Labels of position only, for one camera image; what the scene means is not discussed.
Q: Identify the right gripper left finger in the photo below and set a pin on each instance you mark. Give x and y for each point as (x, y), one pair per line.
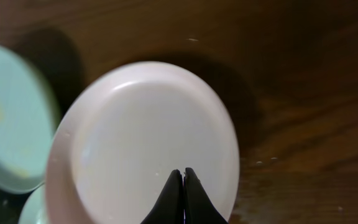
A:
(169, 207)

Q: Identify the green plate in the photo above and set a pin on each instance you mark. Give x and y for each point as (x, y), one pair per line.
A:
(34, 211)
(29, 117)

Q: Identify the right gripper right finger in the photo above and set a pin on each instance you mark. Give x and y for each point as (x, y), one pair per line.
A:
(198, 207)

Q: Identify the pink white plate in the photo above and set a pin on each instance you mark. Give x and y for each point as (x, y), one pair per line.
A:
(122, 137)

